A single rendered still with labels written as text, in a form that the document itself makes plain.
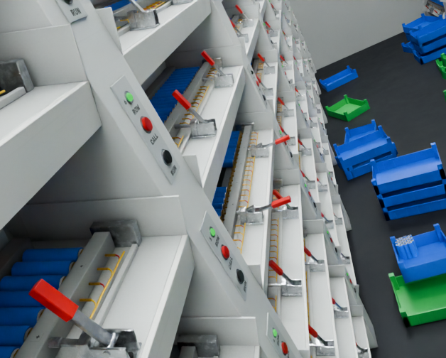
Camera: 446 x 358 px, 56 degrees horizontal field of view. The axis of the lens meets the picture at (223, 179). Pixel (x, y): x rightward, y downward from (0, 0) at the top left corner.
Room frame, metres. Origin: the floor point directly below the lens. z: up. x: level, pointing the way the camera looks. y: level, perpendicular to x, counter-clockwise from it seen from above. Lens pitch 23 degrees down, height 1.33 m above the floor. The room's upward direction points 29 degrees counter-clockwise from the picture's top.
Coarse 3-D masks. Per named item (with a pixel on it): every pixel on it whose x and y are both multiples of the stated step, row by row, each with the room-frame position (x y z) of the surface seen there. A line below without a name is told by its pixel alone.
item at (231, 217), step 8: (248, 128) 1.04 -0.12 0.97; (248, 136) 0.99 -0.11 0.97; (256, 136) 1.01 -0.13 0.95; (248, 144) 0.95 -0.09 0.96; (256, 144) 0.97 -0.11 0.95; (240, 152) 0.91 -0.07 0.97; (248, 152) 0.94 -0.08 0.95; (240, 160) 0.88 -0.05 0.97; (240, 168) 0.84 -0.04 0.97; (240, 176) 0.80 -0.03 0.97; (232, 184) 0.78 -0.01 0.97; (240, 184) 0.77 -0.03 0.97; (232, 192) 0.75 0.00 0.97; (240, 192) 0.75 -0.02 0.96; (232, 200) 0.72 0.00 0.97; (240, 200) 0.73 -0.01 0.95; (248, 200) 0.73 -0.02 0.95; (232, 208) 0.69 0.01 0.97; (232, 216) 0.67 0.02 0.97; (224, 224) 0.65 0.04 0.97; (232, 224) 0.64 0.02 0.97; (232, 232) 0.63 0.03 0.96; (240, 232) 0.63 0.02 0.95; (240, 240) 0.61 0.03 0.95
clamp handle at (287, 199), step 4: (288, 196) 0.65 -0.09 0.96; (276, 200) 0.66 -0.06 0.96; (280, 200) 0.65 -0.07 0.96; (284, 200) 0.65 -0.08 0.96; (288, 200) 0.64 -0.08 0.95; (272, 204) 0.66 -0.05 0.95; (276, 204) 0.65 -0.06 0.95; (280, 204) 0.65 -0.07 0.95; (284, 204) 0.65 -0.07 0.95; (260, 208) 0.67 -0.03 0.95; (264, 208) 0.66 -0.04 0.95; (268, 208) 0.66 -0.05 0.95
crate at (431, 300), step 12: (396, 276) 1.25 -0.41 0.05; (432, 276) 1.21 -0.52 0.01; (444, 276) 1.19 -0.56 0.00; (396, 288) 1.24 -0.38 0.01; (408, 288) 1.22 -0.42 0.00; (420, 288) 1.19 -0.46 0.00; (432, 288) 1.17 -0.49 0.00; (444, 288) 1.14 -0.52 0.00; (408, 300) 1.17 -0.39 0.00; (420, 300) 1.14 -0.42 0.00; (432, 300) 1.12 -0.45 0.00; (444, 300) 1.09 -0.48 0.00; (408, 312) 1.13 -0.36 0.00; (420, 312) 1.10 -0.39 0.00; (432, 312) 1.04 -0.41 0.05; (444, 312) 1.03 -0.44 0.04; (408, 324) 1.07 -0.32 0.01; (420, 324) 1.06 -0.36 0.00
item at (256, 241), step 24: (240, 120) 1.09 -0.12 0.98; (264, 120) 1.07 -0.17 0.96; (240, 144) 1.01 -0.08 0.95; (264, 144) 0.98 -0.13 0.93; (264, 168) 0.86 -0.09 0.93; (264, 192) 0.76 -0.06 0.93; (264, 216) 0.68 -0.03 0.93; (264, 240) 0.61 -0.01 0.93; (264, 264) 0.55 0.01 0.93; (264, 288) 0.52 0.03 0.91
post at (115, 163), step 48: (0, 0) 0.42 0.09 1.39; (48, 0) 0.43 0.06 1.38; (96, 48) 0.45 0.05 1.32; (96, 96) 0.41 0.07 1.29; (144, 96) 0.49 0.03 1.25; (96, 144) 0.42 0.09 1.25; (144, 144) 0.43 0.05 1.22; (48, 192) 0.45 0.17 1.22; (96, 192) 0.44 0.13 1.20; (144, 192) 0.42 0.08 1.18; (192, 192) 0.47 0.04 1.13; (192, 240) 0.41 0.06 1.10; (192, 288) 0.42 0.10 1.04; (288, 336) 0.49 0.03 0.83
